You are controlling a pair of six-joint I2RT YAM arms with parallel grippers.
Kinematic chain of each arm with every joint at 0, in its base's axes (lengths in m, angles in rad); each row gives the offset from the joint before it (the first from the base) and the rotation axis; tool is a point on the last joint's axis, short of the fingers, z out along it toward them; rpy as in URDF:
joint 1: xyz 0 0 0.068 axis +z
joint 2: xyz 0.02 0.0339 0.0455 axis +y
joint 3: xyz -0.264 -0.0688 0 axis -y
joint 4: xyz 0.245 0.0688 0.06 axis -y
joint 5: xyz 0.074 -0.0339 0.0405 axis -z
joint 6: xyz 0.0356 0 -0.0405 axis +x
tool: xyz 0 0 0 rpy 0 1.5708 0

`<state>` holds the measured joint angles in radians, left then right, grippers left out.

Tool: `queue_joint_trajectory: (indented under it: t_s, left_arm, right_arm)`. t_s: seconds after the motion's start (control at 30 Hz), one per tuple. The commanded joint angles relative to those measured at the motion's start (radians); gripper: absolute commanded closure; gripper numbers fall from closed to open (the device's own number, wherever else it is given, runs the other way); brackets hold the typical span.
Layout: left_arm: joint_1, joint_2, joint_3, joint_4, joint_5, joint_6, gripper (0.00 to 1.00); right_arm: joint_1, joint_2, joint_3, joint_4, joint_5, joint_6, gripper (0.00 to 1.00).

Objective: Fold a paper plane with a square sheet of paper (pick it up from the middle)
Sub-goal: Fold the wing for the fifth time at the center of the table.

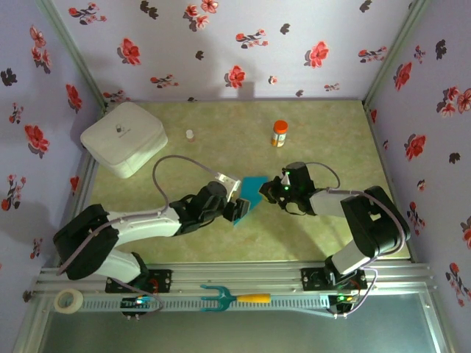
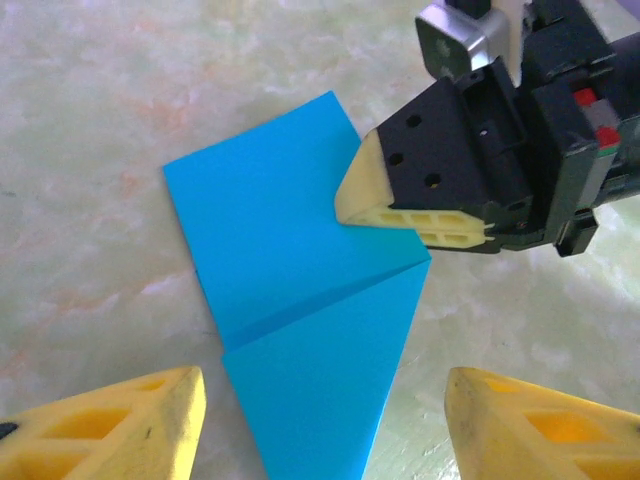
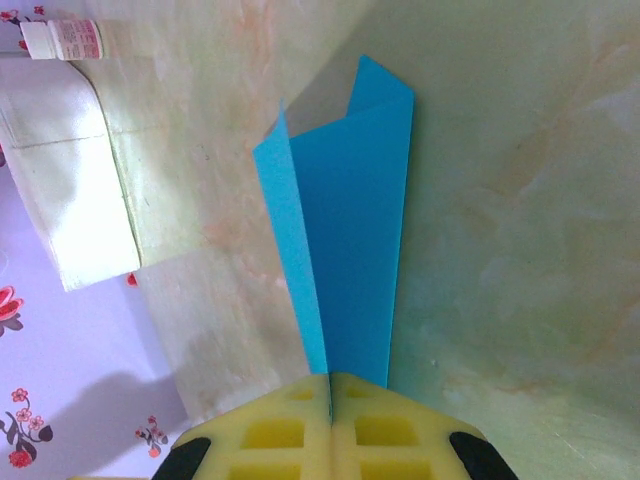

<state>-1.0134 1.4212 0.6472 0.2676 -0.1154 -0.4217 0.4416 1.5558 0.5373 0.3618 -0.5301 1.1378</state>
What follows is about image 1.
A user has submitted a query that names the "aluminium front rail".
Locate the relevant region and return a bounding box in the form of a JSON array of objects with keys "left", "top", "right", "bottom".
[{"left": 35, "top": 261, "right": 437, "bottom": 296}]

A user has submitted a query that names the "grey metal sheet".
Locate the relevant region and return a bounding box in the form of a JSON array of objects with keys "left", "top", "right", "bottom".
[{"left": 13, "top": 292, "right": 452, "bottom": 353}]

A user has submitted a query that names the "orange capped bottle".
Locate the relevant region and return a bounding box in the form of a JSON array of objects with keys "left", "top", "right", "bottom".
[{"left": 270, "top": 119, "right": 288, "bottom": 148}]

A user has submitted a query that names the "teal garden fork yellow handle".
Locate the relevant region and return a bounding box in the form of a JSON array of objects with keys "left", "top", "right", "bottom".
[{"left": 199, "top": 283, "right": 272, "bottom": 313}]

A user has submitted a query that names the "blue paper sheet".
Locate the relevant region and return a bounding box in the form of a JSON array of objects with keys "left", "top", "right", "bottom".
[{"left": 232, "top": 176, "right": 269, "bottom": 226}]

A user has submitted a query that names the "slotted grey cable tray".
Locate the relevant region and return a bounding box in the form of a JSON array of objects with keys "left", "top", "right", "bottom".
[{"left": 51, "top": 296, "right": 332, "bottom": 314}]

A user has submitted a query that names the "aluminium corner post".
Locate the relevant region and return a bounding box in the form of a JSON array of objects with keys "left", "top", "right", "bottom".
[
  {"left": 362, "top": 0, "right": 433, "bottom": 111},
  {"left": 35, "top": 0, "right": 110, "bottom": 113}
]

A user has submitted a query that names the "white plastic lidded box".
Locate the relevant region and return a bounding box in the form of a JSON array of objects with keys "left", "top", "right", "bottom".
[{"left": 79, "top": 101, "right": 169, "bottom": 180}]

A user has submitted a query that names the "white tape roll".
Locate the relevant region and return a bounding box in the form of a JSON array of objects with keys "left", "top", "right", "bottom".
[{"left": 53, "top": 288, "right": 84, "bottom": 315}]

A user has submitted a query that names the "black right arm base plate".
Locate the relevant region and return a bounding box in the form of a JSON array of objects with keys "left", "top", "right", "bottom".
[{"left": 300, "top": 267, "right": 369, "bottom": 291}]

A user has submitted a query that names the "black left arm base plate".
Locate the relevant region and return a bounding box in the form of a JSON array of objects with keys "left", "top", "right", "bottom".
[{"left": 105, "top": 268, "right": 173, "bottom": 294}]

